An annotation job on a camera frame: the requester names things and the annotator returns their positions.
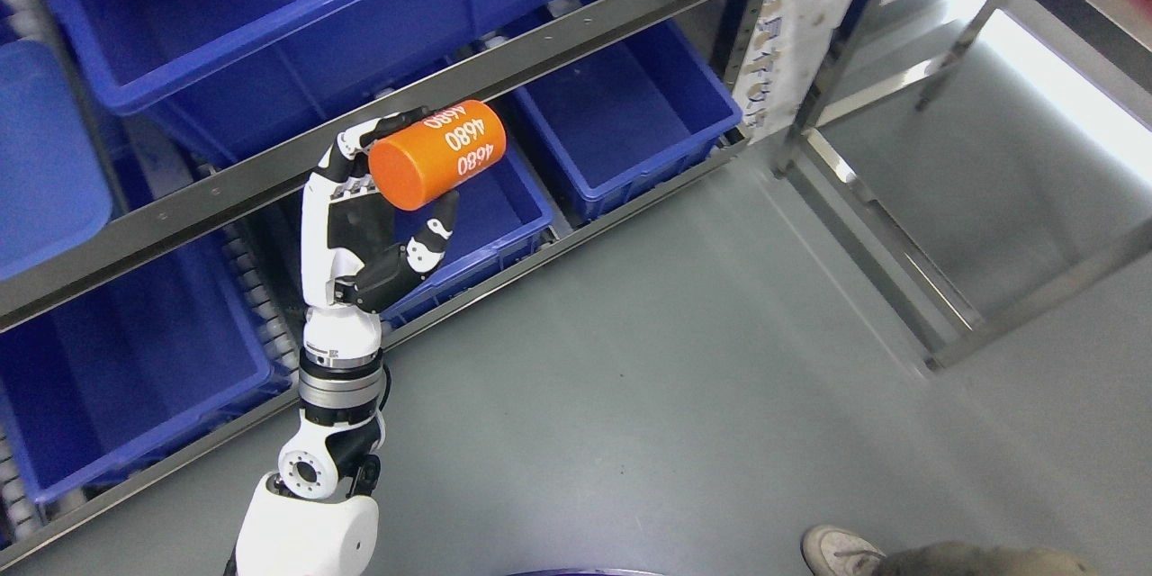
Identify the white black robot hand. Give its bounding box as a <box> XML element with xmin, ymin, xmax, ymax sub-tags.
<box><xmin>300</xmin><ymin>107</ymin><xmax>458</xmax><ymax>376</ymax></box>

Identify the orange cylindrical capacitor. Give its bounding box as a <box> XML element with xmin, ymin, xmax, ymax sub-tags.
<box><xmin>367</xmin><ymin>100</ymin><xmax>508</xmax><ymax>212</ymax></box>

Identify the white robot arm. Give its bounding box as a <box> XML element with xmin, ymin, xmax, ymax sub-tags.
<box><xmin>223</xmin><ymin>353</ymin><xmax>392</xmax><ymax>575</ymax></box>

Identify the blue bin lower centre right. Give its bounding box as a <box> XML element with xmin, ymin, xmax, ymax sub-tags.
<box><xmin>382</xmin><ymin>136</ymin><xmax>555</xmax><ymax>329</ymax></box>

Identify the large blue bin upper right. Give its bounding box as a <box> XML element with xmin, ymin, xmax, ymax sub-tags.
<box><xmin>45</xmin><ymin>0</ymin><xmax>551</xmax><ymax>167</ymax></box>

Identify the blue bin lower middle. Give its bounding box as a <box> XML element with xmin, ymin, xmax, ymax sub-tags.
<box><xmin>1</xmin><ymin>234</ymin><xmax>289</xmax><ymax>505</ymax></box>

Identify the shallow blue tray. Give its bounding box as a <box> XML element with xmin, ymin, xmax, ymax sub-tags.
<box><xmin>1</xmin><ymin>41</ymin><xmax>113</xmax><ymax>280</ymax></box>

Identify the blue bin lower far right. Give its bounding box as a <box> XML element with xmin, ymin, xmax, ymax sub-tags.
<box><xmin>507</xmin><ymin>20</ymin><xmax>742</xmax><ymax>223</ymax></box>

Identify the white label sign board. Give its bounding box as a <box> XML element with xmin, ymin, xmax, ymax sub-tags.
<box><xmin>733</xmin><ymin>0</ymin><xmax>851</xmax><ymax>141</ymax></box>

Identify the person's shoe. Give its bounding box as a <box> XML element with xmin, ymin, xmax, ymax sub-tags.
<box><xmin>801</xmin><ymin>524</ymin><xmax>887</xmax><ymax>575</ymax></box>

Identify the stainless steel table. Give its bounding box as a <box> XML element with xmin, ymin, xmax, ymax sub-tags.
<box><xmin>773</xmin><ymin>0</ymin><xmax>1149</xmax><ymax>371</ymax></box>

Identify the steel shelf rack frame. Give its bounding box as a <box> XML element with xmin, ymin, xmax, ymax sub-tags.
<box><xmin>0</xmin><ymin>0</ymin><xmax>892</xmax><ymax>573</ymax></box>

